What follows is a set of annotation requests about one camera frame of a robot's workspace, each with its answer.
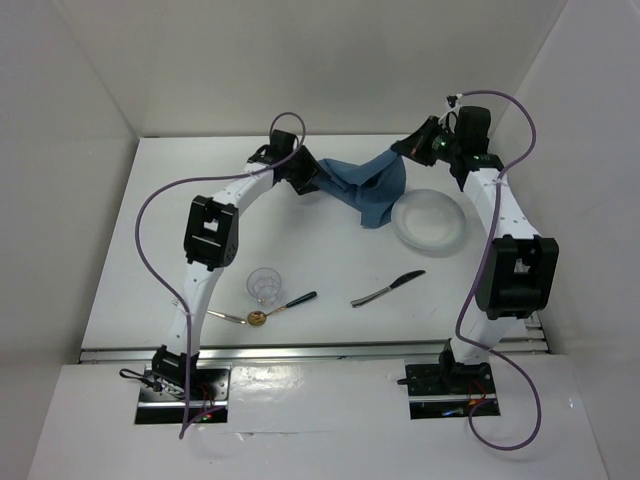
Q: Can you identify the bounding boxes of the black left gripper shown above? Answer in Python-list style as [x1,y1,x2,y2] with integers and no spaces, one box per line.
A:
[282,144,328,195]

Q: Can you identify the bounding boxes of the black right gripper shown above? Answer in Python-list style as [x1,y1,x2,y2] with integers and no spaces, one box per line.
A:
[393,115,463,167]

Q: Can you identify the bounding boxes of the blue cloth napkin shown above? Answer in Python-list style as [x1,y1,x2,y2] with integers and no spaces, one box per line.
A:
[314,150,406,229]

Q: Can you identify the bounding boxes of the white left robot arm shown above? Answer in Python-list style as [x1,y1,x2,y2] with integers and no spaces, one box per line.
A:
[152,129,320,399]

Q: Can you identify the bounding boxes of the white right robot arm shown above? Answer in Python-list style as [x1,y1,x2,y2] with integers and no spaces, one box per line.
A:
[392,106,559,394]

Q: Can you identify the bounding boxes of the white round plate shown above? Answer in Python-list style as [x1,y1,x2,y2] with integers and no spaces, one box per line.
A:
[391,189,468,258]

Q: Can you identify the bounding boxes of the clear drinking glass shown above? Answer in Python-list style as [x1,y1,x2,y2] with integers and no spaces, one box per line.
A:
[246,267,282,305]

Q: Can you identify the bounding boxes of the silver table knife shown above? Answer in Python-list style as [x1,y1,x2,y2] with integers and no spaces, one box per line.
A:
[350,270,426,308]

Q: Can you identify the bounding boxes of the silver fork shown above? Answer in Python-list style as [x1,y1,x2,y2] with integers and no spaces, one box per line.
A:
[207,310,247,325]

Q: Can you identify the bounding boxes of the gold spoon dark handle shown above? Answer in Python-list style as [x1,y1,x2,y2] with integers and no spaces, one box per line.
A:
[247,291,318,327]

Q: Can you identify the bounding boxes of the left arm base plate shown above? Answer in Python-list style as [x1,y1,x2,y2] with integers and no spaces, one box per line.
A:
[132,367,231,425]

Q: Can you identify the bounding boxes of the aluminium rail frame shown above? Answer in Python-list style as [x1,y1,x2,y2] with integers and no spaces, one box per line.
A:
[77,132,551,365]

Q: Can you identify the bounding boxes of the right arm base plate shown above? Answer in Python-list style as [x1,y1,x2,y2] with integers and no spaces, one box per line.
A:
[396,363,500,420]

